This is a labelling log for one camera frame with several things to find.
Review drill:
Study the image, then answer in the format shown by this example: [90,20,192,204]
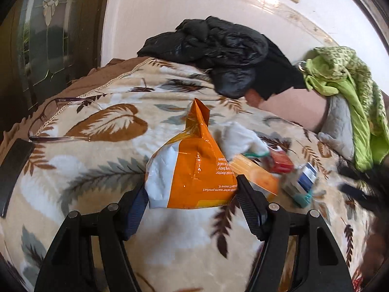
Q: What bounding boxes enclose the orange white snack bag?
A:
[144,99,237,210]

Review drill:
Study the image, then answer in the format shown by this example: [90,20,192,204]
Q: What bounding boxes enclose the teal tube box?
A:
[292,189,312,208]

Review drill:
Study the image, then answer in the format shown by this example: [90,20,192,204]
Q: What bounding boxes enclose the red white small box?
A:
[264,148,294,174]

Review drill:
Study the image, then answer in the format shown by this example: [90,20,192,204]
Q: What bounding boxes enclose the blue white carton box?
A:
[282,162,317,196]

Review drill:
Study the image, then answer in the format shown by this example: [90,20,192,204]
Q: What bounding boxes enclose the white crumpled tissue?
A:
[214,122,269,162]

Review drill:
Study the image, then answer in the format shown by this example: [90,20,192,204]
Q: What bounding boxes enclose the leaf patterned bed blanket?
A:
[1,59,373,291]

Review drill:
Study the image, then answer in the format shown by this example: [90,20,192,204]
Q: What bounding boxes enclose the pink brown upholstered headboard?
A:
[245,88,328,132]

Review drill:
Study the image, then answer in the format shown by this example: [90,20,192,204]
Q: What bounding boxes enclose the grey quilted pillow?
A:
[318,94,355,161]

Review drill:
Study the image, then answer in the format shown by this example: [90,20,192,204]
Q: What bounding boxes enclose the black phone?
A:
[0,138,34,218]

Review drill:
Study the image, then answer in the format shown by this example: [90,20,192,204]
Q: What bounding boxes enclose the black cloth garment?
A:
[252,36,306,100]

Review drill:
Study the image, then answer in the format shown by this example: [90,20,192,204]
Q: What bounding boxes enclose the black puffer jacket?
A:
[137,16,269,99]

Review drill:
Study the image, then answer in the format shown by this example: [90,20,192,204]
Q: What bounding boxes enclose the green patterned quilt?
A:
[303,46,388,171]

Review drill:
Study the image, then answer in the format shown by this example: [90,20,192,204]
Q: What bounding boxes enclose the dark wooden glass door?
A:
[1,0,107,131]

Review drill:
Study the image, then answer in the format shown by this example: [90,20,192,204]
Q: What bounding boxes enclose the thin frame eyeglasses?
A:
[28,97,103,144]

